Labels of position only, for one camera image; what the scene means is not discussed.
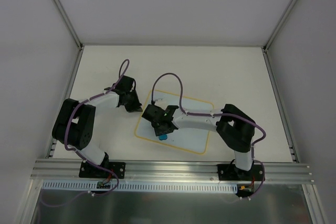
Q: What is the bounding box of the purple cable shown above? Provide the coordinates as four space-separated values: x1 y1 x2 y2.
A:
151 72 266 201
39 58 140 208

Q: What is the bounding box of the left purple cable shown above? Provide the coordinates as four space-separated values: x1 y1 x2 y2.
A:
39 58 140 208

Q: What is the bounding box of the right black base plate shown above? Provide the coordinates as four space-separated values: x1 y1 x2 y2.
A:
217 164 265 182

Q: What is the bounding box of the white slotted cable duct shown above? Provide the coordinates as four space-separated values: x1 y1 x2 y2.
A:
42 180 238 194

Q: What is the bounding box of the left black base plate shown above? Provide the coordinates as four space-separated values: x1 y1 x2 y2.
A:
79 162 126 179

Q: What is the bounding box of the left aluminium frame post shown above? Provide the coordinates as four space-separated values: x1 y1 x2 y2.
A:
52 0 83 49

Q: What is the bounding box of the aluminium frame post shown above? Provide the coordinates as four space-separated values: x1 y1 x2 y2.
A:
52 0 83 49
263 0 298 51

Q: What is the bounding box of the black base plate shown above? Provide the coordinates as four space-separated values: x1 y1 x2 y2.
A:
217 164 265 182
79 162 126 179

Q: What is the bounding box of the yellow framed whiteboard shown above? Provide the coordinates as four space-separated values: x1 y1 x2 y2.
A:
134 90 214 155

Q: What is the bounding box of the blue whiteboard eraser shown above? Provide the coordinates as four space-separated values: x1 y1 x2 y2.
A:
158 134 168 141

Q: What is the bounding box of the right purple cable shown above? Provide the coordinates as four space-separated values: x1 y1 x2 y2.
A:
151 72 266 201

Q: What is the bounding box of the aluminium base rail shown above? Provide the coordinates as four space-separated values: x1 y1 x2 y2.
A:
30 158 315 185

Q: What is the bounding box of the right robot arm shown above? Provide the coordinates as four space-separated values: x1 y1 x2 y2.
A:
142 104 255 180

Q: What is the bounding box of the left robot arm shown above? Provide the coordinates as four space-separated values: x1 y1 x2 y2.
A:
52 76 142 178

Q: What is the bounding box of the right aluminium frame post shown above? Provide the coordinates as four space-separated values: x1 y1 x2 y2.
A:
263 0 298 51

